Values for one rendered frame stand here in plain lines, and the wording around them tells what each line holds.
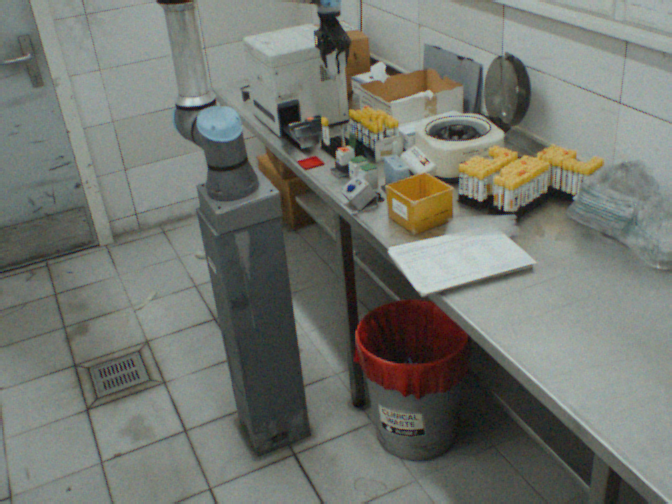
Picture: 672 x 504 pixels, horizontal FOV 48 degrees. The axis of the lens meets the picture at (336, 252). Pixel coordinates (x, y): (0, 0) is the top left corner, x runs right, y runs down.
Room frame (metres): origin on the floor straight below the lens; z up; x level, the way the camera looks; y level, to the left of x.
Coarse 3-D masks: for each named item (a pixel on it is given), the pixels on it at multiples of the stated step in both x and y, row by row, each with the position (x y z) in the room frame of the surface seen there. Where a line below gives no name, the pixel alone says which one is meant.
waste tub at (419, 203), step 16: (416, 176) 1.89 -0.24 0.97; (432, 176) 1.87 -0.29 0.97; (400, 192) 1.86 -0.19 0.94; (416, 192) 1.89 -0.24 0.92; (432, 192) 1.87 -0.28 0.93; (448, 192) 1.78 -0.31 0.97; (400, 208) 1.78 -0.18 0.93; (416, 208) 1.73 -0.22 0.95; (432, 208) 1.76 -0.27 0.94; (448, 208) 1.78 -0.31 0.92; (400, 224) 1.79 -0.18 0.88; (416, 224) 1.73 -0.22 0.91; (432, 224) 1.76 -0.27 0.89
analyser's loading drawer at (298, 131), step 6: (294, 120) 2.55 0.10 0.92; (282, 126) 2.50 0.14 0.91; (288, 126) 2.50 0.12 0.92; (294, 126) 2.44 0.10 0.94; (300, 126) 2.45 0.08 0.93; (306, 126) 2.40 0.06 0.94; (288, 132) 2.44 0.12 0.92; (294, 132) 2.44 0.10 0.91; (300, 132) 2.40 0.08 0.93; (306, 132) 2.40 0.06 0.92; (294, 138) 2.39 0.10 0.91; (300, 138) 2.34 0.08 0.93; (306, 138) 2.35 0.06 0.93; (312, 138) 2.35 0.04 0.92; (318, 138) 2.36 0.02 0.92; (300, 144) 2.34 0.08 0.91; (306, 144) 2.34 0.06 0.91; (312, 144) 2.35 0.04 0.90
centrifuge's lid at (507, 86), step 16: (496, 64) 2.27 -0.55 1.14; (512, 64) 2.14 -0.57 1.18; (496, 80) 2.28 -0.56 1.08; (512, 80) 2.24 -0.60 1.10; (528, 80) 2.10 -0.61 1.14; (496, 96) 2.27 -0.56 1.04; (512, 96) 2.22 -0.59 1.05; (528, 96) 2.08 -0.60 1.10; (496, 112) 2.24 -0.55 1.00; (512, 112) 2.19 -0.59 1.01
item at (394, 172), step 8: (384, 160) 2.02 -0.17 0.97; (392, 160) 2.00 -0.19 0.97; (400, 160) 1.99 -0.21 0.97; (384, 168) 2.03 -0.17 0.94; (392, 168) 1.96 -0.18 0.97; (400, 168) 1.94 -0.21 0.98; (408, 168) 1.94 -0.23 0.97; (392, 176) 1.96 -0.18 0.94; (400, 176) 1.94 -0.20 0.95; (408, 176) 1.94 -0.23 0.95
